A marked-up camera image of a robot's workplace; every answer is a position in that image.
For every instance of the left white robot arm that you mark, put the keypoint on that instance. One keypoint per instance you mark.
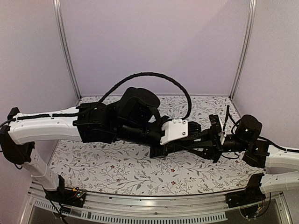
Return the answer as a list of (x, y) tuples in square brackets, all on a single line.
[(134, 118)]

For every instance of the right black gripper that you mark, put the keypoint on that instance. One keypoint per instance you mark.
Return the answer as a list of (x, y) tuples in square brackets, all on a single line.
[(212, 151)]

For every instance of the aluminium front rail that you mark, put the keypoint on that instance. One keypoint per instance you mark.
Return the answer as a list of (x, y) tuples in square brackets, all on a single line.
[(100, 208)]

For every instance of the aluminium frame post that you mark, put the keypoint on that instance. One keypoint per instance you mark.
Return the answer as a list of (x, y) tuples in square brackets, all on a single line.
[(65, 47), (245, 47)]

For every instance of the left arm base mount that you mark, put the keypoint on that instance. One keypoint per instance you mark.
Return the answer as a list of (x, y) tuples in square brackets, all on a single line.
[(66, 196)]

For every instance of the right aluminium frame post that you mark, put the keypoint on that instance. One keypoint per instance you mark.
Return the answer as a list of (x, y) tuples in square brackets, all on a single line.
[(245, 47)]

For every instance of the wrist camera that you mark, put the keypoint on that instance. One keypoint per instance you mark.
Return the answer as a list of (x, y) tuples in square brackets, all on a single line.
[(217, 127), (177, 129)]

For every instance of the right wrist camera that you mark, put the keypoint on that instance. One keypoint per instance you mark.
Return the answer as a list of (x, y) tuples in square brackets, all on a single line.
[(217, 127)]

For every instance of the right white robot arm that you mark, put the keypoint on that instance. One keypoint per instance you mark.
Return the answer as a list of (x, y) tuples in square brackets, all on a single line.
[(258, 152)]

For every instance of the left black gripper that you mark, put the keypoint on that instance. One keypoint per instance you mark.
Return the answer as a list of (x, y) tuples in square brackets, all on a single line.
[(170, 148)]

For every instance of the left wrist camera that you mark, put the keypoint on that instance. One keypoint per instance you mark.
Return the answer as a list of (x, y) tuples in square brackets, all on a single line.
[(177, 129)]

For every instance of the left aluminium frame post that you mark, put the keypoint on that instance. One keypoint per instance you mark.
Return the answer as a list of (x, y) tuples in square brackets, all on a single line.
[(65, 47)]

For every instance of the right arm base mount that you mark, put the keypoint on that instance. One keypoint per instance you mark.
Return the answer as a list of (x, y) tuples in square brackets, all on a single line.
[(245, 197)]

